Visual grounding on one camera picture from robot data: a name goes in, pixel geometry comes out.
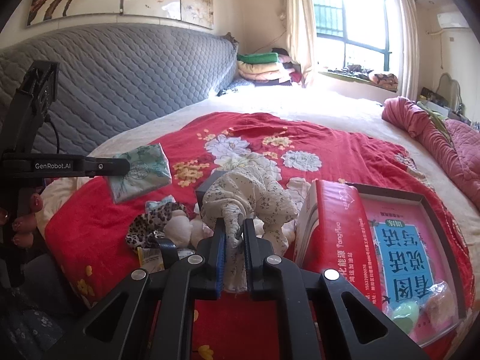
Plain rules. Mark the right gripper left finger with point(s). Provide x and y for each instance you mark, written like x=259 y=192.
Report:
x=211 y=276

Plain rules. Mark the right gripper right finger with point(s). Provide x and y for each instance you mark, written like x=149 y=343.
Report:
x=262 y=283

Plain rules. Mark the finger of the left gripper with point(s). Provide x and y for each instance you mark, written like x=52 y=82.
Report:
x=106 y=166

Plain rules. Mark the green floral tissue pack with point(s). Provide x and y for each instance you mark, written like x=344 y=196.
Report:
x=149 y=171

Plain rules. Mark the white floral fabric scrunchie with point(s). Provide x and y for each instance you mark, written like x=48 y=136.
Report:
x=247 y=192

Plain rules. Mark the brown puff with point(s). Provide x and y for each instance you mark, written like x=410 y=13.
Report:
x=440 y=306

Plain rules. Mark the green sponge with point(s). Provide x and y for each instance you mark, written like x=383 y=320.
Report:
x=406 y=315

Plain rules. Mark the left hand painted nails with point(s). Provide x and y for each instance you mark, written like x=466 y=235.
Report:
x=26 y=227

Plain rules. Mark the yellow barcode packet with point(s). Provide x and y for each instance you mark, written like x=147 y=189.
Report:
x=161 y=256

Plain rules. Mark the red floral bedspread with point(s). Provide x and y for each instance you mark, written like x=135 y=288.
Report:
x=87 y=232

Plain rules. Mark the small teal wrapped packet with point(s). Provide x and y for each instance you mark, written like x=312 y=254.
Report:
x=153 y=205

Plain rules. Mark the leopard print scrunchie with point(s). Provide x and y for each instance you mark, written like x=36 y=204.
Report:
x=147 y=228

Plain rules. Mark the grey quilted headboard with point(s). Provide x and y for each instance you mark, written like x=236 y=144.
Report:
x=115 y=77

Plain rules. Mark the pink book in tray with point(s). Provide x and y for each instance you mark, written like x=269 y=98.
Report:
x=413 y=253

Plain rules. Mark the beige bed sheet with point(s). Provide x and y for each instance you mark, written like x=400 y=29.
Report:
x=326 y=108

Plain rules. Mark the stack of folded blankets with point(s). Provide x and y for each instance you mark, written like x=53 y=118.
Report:
x=274 y=68

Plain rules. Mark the clothes on window sill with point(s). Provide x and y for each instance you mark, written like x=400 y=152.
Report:
x=356 y=73

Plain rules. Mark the pink quilted blanket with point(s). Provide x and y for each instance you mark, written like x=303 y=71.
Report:
x=453 y=144

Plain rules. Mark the beige curtain left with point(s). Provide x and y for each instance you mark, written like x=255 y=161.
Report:
x=300 y=32

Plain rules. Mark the beige curtain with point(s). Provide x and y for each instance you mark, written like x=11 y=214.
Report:
x=410 y=60
x=300 y=32

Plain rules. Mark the heart shaped mirror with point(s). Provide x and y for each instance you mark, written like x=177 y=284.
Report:
x=450 y=90

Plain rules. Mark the beige curtain right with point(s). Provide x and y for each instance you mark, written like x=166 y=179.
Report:
x=410 y=60

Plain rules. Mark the white air conditioner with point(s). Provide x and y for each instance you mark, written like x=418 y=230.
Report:
x=452 y=20

